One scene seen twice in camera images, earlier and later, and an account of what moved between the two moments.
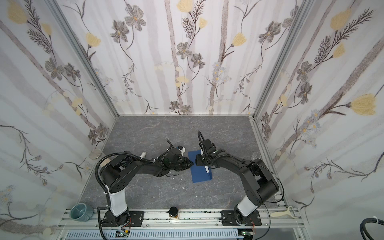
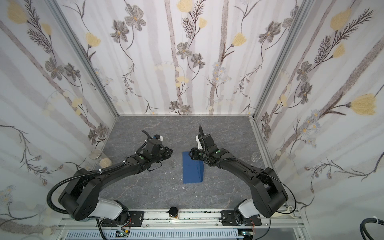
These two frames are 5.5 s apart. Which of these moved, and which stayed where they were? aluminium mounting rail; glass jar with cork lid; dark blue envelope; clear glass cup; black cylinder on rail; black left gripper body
Moved: dark blue envelope; black left gripper body
Stayed: glass jar with cork lid; clear glass cup; black cylinder on rail; aluminium mounting rail
